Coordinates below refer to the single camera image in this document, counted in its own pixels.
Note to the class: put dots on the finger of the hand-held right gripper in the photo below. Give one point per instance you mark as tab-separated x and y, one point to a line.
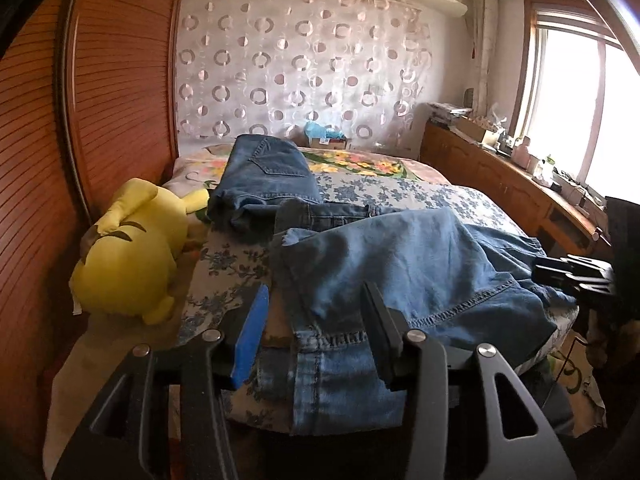
555	276
587	264

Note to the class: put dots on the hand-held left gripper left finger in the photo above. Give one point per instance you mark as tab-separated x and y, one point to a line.
250	340

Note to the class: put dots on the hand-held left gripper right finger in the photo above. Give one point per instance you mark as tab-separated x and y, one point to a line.
382	340

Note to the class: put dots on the light blue denim pants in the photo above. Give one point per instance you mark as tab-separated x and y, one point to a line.
400	270

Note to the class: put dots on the dark blue denim pants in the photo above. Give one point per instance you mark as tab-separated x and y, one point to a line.
265	175

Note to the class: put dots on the small green plant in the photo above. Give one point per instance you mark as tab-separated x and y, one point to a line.
549	159

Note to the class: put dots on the brown wooden cabinet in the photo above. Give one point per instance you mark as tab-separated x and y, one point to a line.
480	170

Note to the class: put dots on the window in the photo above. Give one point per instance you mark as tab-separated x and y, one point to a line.
570	110

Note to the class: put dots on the yellow plush toy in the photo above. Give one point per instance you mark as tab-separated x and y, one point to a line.
135	255

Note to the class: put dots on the blue floral bed sheet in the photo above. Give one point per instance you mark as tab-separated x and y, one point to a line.
380	192

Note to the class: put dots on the open cardboard box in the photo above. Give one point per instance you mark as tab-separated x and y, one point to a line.
472	130

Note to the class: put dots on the white plastic bag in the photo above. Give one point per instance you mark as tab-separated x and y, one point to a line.
496	115

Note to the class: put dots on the beige bed sheet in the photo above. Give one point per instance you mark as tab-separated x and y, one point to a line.
80	390

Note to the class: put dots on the colourful flower blanket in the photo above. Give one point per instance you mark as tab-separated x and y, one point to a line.
350	162

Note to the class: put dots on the stack of papers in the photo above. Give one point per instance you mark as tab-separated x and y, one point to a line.
445	110

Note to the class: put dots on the small box with blue packets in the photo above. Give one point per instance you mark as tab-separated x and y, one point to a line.
325	140

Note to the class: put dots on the pale window curtain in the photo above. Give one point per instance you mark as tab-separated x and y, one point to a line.
487	50

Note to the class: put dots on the brown wooden wardrobe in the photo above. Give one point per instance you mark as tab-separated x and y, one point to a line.
110	85

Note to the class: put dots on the circle patterned wall cloth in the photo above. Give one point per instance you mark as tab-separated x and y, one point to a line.
300	60

